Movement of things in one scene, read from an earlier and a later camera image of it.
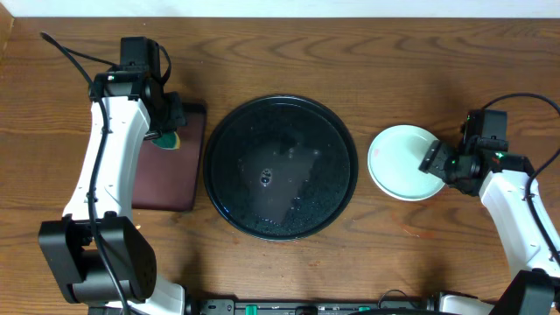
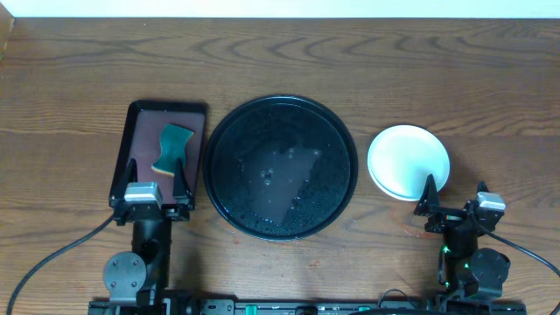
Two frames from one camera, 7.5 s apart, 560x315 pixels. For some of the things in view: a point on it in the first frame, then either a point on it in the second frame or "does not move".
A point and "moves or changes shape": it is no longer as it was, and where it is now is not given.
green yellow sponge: [170, 141] moves or changes shape
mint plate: [406, 183] does not move
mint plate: [394, 163] does not move
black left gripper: [175, 103] -> [185, 205]
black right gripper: [434, 162] -> [430, 206]
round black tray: [281, 168] does not move
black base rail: [262, 307] does not move
